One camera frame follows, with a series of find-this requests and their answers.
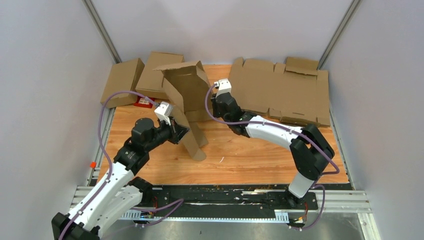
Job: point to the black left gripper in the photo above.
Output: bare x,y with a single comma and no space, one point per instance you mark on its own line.
177,131

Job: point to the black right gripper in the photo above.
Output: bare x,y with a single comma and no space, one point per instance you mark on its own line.
214,107

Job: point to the brown cardboard box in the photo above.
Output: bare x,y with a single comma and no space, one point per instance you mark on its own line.
186,85

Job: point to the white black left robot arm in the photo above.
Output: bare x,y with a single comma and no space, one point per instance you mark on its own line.
120,189

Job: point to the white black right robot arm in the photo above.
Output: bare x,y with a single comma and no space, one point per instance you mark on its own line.
310,151

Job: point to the folded cardboard box right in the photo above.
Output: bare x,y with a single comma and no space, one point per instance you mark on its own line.
150,81

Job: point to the folded cardboard box left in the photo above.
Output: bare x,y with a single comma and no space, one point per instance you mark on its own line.
123,76

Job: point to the red card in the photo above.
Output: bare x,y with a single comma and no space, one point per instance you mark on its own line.
143,103

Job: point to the stack of flat cardboard sheets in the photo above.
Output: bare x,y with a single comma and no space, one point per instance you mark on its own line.
294,92

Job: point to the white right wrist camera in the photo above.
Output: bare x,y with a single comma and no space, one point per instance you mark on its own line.
223,86

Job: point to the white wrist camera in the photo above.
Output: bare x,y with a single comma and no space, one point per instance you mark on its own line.
223,86
163,112

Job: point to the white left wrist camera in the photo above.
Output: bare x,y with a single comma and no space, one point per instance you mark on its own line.
163,112

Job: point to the orange clip on rail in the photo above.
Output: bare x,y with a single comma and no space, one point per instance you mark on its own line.
93,164

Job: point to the black metal base rail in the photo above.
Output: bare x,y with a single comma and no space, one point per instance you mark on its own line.
249,203

